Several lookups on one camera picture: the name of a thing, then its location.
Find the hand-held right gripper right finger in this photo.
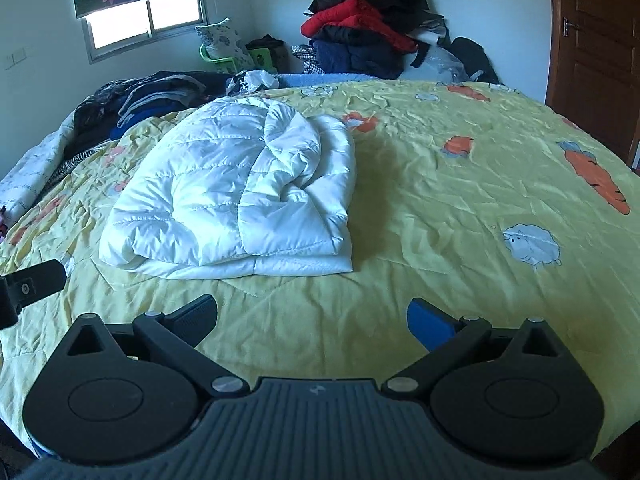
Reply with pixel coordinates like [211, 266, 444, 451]
[381, 297, 566, 397]

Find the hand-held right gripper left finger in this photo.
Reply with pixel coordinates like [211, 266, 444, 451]
[65, 294, 251, 401]

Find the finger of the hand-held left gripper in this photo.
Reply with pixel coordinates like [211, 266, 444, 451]
[0, 259, 67, 331]

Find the white puffer jacket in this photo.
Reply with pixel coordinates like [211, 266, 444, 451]
[98, 97, 357, 281]

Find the pile of dark clothes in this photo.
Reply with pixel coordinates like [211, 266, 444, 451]
[74, 70, 236, 143]

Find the white printed quilt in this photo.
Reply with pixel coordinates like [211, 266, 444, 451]
[0, 110, 81, 226]

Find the yellow printed blanket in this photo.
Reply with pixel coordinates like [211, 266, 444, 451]
[0, 77, 640, 456]

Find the black white striped cloth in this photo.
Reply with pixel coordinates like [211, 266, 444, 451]
[47, 142, 108, 181]

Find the black white crumpled garment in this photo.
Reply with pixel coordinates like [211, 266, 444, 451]
[226, 69, 281, 97]

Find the green plastic chair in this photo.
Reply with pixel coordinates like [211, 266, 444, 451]
[199, 42, 281, 75]

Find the white plastic bag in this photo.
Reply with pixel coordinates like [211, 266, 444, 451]
[400, 45, 471, 82]

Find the blue cloth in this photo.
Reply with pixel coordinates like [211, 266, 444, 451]
[274, 72, 373, 89]

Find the black bag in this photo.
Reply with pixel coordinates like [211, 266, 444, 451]
[447, 36, 501, 85]

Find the sliding window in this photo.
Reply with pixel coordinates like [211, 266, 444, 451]
[82, 0, 211, 63]

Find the navy puffer jacket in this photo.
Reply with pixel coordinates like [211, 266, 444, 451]
[310, 35, 401, 80]

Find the houndstooth cloth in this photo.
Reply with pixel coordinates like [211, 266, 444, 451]
[291, 44, 326, 75]

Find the printed pillow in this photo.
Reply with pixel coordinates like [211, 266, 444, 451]
[194, 17, 257, 71]

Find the dark cloth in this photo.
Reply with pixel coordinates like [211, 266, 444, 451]
[245, 34, 287, 56]

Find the white grey garment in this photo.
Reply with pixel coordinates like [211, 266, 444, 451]
[412, 17, 448, 48]

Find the brown wooden door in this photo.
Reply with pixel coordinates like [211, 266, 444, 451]
[545, 0, 640, 171]

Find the red jacket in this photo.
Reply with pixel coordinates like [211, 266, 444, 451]
[300, 0, 418, 52]

